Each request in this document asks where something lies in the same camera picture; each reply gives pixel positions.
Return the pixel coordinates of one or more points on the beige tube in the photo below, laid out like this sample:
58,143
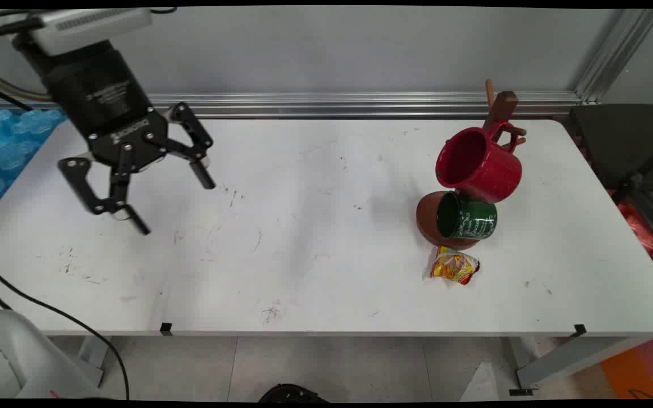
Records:
15,89

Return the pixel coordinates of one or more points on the black round floor object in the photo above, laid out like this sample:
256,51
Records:
289,394

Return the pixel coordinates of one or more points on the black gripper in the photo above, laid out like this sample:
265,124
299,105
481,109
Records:
100,96

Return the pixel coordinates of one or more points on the slanted aluminium frame post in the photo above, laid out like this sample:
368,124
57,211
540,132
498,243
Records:
615,56

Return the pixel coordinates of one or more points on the dark grey chair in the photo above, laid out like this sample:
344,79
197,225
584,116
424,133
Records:
615,141

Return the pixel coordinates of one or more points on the horizontal aluminium frame rail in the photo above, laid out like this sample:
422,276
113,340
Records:
304,105

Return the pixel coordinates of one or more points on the black foot pad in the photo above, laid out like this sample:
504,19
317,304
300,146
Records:
521,392

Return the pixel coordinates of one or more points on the orange floor mat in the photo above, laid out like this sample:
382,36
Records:
638,368

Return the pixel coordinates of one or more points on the red ceramic mug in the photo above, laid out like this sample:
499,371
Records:
491,170

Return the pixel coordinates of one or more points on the brown wooden mug tree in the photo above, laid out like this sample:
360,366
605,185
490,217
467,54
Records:
425,218

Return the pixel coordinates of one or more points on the white table leg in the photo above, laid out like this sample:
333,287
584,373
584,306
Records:
564,360
95,357

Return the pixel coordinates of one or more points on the yellow red snack packet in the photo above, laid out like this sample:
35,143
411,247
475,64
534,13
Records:
454,266

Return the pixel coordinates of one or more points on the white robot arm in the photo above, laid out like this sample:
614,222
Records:
9,357

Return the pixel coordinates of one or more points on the black table edge clip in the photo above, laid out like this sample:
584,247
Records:
580,330
166,328

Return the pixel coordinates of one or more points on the red plastic bag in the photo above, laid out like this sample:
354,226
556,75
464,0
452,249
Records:
641,226

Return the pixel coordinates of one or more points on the green ceramic mug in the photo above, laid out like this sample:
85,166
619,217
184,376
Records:
474,221

